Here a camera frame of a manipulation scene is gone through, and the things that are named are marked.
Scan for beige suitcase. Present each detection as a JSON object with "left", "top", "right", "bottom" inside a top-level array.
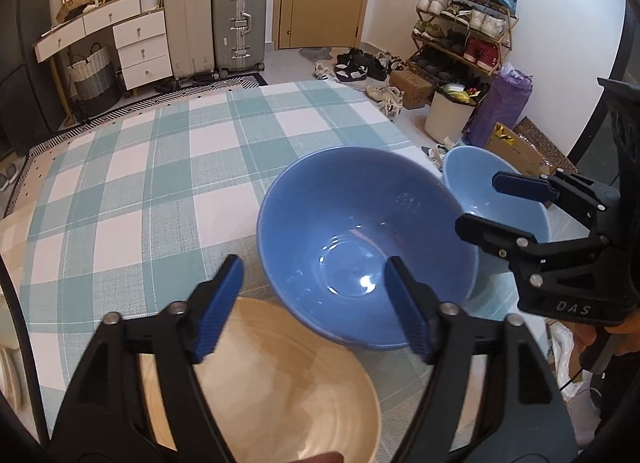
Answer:
[{"left": 162, "top": 0, "right": 217, "bottom": 81}]

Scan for plain brown cardboard box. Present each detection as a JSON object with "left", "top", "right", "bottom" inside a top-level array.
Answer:
[{"left": 389, "top": 69, "right": 435, "bottom": 110}]

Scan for purple bag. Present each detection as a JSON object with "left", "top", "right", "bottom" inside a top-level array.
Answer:
[{"left": 462, "top": 68, "right": 533, "bottom": 148}]

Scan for scattered loose shoes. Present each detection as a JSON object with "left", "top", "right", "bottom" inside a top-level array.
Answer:
[{"left": 314, "top": 47, "right": 406, "bottom": 121}]

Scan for dark grey refrigerator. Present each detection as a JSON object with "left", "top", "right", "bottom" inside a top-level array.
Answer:
[{"left": 0, "top": 0, "right": 66, "bottom": 154}]

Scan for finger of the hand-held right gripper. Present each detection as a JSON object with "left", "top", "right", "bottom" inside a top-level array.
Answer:
[
  {"left": 492, "top": 169, "right": 622, "bottom": 240},
  {"left": 455, "top": 213, "right": 613, "bottom": 294}
]

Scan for silver suitcase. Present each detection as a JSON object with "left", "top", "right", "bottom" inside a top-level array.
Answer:
[{"left": 211, "top": 0, "right": 268, "bottom": 74}]

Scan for large cream plate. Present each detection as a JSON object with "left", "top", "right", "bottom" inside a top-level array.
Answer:
[{"left": 139, "top": 297, "right": 382, "bottom": 463}]

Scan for grey white woven basket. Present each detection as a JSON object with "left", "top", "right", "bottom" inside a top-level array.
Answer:
[{"left": 66, "top": 43, "right": 123, "bottom": 114}]

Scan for white green sneaker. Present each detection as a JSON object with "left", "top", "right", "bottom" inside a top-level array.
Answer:
[{"left": 420, "top": 142, "right": 460, "bottom": 164}]

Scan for dark blue bowl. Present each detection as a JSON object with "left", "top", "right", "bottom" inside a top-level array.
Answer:
[{"left": 256, "top": 146, "right": 478, "bottom": 351}]

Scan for person's right hand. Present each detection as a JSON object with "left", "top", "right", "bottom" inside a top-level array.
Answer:
[{"left": 571, "top": 315, "right": 640, "bottom": 361}]

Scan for yellow black cardboard box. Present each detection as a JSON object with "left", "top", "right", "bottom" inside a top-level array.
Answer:
[{"left": 485, "top": 122, "right": 551, "bottom": 178}]

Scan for grey door mat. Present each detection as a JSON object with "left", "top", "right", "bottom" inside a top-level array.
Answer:
[{"left": 299, "top": 45, "right": 341, "bottom": 62}]

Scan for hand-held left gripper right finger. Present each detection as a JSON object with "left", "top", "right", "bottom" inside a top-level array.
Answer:
[{"left": 384, "top": 256, "right": 581, "bottom": 463}]

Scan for small open cardboard box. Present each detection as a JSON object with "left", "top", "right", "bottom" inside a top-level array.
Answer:
[{"left": 55, "top": 0, "right": 97, "bottom": 24}]

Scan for light blue bowl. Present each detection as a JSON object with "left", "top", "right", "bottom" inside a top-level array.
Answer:
[{"left": 442, "top": 145, "right": 552, "bottom": 276}]

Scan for white drawer dresser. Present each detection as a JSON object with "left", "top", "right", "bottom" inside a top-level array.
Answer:
[{"left": 32, "top": 0, "right": 173, "bottom": 91}]

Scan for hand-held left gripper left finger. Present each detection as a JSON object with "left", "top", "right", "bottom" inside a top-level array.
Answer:
[{"left": 47, "top": 254, "right": 246, "bottom": 463}]

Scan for patterned cardboard box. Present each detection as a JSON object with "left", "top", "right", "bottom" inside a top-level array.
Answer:
[{"left": 515, "top": 116, "right": 578, "bottom": 174}]

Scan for shoe rack with shoes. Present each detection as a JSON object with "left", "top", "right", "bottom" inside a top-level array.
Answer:
[{"left": 414, "top": 0, "right": 519, "bottom": 81}]

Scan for white waste bin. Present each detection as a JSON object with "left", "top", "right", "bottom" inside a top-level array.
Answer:
[{"left": 424, "top": 83, "right": 483, "bottom": 144}]

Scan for white plastic bag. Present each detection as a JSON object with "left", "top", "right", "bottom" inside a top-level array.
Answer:
[{"left": 550, "top": 325, "right": 601, "bottom": 404}]

